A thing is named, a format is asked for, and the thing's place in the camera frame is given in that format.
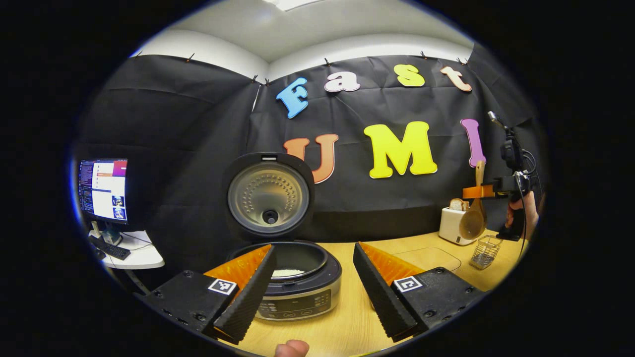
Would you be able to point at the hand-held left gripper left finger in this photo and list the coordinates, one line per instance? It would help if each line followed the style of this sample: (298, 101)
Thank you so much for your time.
(253, 297)

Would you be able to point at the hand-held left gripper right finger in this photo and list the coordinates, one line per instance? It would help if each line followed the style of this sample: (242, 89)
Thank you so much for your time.
(379, 297)

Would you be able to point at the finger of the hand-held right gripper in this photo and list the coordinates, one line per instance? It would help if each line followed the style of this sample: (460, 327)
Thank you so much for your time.
(478, 191)

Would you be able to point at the wooden spoon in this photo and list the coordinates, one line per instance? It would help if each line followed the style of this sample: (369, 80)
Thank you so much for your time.
(474, 223)

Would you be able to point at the white raw rice heap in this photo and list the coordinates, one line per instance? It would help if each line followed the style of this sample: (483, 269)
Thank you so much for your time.
(287, 272)

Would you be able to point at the dark grey rice cooker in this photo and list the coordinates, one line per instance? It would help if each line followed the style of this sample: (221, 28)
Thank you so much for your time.
(270, 198)

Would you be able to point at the toasted bread slice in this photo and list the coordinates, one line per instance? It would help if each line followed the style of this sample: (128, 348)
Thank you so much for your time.
(459, 204)

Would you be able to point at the white toaster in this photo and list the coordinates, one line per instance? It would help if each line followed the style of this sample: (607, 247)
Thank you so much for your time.
(449, 225)

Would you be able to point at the white side table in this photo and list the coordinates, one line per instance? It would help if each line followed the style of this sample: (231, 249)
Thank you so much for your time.
(144, 255)

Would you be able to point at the black keyboard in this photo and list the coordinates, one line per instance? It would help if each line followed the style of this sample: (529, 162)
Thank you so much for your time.
(111, 249)

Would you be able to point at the computer monitor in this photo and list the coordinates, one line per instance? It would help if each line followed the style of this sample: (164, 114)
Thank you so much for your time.
(104, 191)

